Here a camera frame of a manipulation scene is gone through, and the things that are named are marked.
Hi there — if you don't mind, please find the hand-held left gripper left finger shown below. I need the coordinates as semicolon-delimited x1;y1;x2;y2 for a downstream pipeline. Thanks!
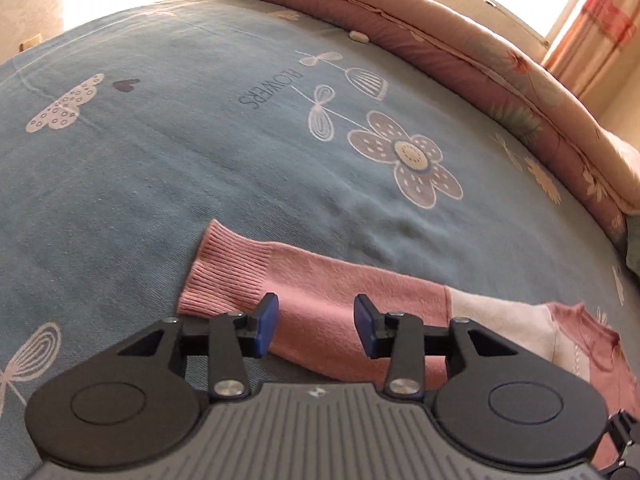
116;292;280;401

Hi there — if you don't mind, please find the pink patterned curtain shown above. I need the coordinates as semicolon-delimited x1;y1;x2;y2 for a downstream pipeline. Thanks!
542;0;640;106

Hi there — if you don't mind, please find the pink and cream knit sweater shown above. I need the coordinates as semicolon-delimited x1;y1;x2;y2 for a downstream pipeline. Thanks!
176;219;637;431

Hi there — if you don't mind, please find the blue floral bed sheet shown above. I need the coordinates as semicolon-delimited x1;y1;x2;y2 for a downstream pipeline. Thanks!
0;0;640;466

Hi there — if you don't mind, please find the folded pink floral quilt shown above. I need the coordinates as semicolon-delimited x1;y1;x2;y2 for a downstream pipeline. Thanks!
197;0;640;241

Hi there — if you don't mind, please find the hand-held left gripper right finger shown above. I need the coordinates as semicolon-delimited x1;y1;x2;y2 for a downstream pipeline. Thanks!
353;292;516;401

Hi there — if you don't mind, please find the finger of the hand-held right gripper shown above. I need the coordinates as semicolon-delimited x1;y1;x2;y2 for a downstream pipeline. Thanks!
597;455;640;480
606;409;640;456

